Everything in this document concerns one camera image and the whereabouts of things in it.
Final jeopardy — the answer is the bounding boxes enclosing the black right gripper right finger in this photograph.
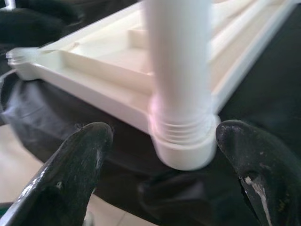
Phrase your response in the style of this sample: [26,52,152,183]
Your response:
[215,119,301,226]

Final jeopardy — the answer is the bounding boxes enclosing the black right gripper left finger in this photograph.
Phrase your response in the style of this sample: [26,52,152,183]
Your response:
[0,121,115,226]

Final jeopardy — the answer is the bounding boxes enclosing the white plastic children table top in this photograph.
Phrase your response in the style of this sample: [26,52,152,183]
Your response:
[7,0,297,171]

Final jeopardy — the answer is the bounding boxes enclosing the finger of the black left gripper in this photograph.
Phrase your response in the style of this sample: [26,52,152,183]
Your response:
[14,0,83,15]
[0,10,69,46]

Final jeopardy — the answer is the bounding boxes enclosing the white plastic table leg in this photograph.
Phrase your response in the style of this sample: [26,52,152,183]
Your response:
[141,0,215,146]
[6,47,40,67]

